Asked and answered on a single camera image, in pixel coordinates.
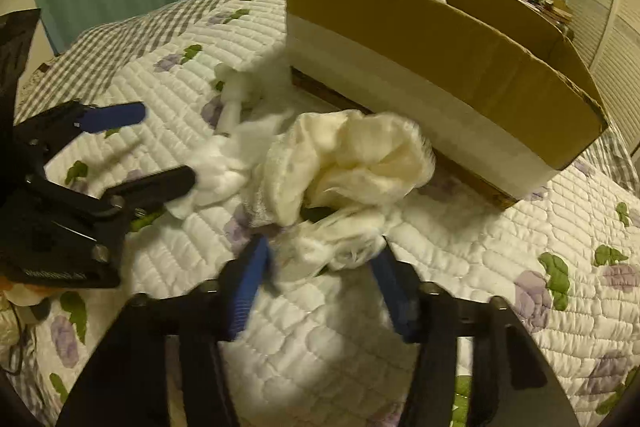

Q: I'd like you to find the white knotted cloth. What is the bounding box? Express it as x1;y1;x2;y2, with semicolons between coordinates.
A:
214;56;292;135

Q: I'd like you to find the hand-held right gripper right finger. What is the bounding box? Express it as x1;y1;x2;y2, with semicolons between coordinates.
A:
371;238;581;427

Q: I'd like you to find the brown cardboard box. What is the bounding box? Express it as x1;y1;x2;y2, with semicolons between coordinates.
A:
284;0;609;210

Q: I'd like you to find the white floral quilt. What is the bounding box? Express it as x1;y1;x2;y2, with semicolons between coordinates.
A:
0;0;640;427

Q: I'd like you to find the white fluffy sock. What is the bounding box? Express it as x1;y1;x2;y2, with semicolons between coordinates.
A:
166;114;301;219

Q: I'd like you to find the black cable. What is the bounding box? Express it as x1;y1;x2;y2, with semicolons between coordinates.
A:
0;292;36;375

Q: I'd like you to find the white louvered wardrobe door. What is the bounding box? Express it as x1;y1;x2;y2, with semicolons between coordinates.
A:
569;0;640;153

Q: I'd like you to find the cream fluffy cloth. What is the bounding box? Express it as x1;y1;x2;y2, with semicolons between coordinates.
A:
242;108;437;279

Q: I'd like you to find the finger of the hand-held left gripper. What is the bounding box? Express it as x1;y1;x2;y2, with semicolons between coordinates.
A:
15;101;147;158
25;164;197;233

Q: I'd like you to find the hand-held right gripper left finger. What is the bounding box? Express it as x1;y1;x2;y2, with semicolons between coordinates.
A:
57;236;274;427

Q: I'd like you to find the grey checked bed sheet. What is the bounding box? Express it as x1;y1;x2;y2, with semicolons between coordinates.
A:
15;0;263;120

